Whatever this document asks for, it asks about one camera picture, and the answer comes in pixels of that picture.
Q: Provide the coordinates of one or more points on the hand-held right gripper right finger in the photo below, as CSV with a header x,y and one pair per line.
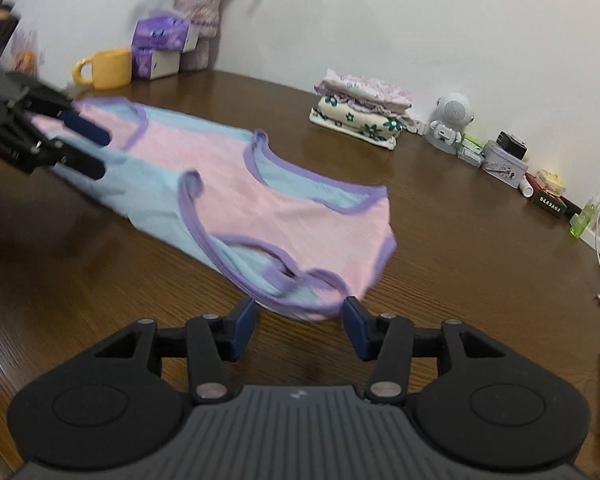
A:
x,y
355,330

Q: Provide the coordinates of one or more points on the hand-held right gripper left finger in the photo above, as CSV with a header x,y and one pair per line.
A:
x,y
243,332

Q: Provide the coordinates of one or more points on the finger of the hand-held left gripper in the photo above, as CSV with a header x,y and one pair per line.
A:
x,y
82,162
87,127

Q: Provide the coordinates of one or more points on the pink and blue mesh vest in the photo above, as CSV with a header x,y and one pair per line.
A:
x,y
220,195

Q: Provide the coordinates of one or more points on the yellow mug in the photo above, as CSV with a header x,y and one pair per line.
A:
x,y
112,70

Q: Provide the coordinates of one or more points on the clear printed gift bag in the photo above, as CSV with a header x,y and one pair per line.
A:
x,y
27,52

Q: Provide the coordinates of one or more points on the purple tissue pack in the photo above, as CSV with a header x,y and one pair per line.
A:
x,y
162,32
152,65

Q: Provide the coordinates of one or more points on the fuzzy purple vase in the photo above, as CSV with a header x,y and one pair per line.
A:
x,y
200,15

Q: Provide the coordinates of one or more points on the cream green-flowered folded garment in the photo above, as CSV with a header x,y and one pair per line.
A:
x,y
350,122

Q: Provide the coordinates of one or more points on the green and white small boxes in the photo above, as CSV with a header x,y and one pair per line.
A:
x,y
469,152

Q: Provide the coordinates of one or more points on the white tube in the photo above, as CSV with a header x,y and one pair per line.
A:
x,y
526,188

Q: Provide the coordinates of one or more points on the dark red box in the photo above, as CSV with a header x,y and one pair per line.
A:
x,y
550,204

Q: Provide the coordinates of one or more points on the white robot speaker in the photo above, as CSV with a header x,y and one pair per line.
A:
x,y
452,115

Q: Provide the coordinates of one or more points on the pink floral folded garment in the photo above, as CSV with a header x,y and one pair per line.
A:
x,y
360,87

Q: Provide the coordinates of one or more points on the black charger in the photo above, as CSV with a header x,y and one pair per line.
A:
x,y
512,145

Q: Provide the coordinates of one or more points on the yellow sticky note pad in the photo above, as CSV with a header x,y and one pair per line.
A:
x,y
551,181

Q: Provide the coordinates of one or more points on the green spray bottle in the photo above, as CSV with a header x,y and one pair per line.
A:
x,y
582,220

